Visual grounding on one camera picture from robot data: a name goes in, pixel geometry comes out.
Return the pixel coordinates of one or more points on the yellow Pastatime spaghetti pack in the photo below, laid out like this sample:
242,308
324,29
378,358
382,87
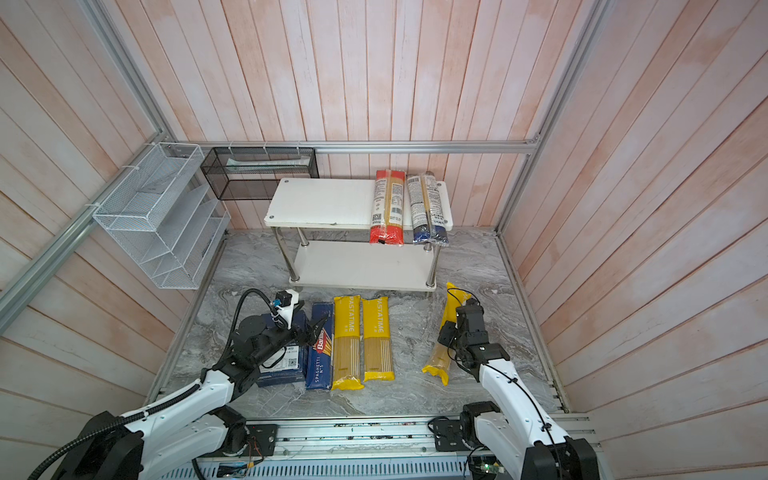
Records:
346,348
377,344

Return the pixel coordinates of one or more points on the white wire mesh rack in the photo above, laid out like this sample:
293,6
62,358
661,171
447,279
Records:
170,227

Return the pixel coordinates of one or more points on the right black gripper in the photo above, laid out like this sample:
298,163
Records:
445,334

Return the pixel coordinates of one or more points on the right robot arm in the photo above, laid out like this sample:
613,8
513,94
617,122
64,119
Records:
511,434

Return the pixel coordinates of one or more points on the blue Barilla spaghetti box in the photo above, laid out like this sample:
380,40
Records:
320,355

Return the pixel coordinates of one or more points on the white two-tier shelf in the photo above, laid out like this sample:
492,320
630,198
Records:
344,205

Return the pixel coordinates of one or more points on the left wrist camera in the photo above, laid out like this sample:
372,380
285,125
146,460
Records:
284,306

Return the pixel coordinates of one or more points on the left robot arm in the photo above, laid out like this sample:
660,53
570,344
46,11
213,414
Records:
192,422

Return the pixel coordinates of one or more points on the dark blue pasta bag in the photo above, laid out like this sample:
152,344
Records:
288,365

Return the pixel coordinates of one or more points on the red spaghetti pack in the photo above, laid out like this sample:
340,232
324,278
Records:
388,204

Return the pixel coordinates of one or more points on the blue white-label spaghetti pack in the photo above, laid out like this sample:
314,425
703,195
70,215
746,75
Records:
427,213

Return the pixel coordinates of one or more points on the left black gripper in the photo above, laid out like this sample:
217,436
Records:
310,336

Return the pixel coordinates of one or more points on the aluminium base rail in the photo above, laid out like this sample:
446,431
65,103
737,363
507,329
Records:
411,447

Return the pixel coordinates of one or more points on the black mesh basket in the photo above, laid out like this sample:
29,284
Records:
254,173

